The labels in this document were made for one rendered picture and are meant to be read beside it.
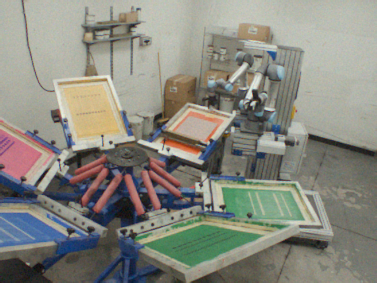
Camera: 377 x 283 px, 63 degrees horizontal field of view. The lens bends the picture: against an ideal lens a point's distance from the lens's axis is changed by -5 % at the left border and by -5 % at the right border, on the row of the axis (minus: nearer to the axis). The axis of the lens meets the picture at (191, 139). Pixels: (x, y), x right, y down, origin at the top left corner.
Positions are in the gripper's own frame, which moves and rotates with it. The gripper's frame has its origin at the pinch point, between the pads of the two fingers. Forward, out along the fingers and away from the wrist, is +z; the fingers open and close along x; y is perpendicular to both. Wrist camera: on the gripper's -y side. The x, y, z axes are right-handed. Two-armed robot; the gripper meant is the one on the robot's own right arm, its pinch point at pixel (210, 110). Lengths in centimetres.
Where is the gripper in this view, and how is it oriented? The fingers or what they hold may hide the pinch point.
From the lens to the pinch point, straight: 348.2
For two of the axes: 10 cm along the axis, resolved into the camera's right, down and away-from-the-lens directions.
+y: 8.7, 2.7, -4.0
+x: 4.8, -5.7, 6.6
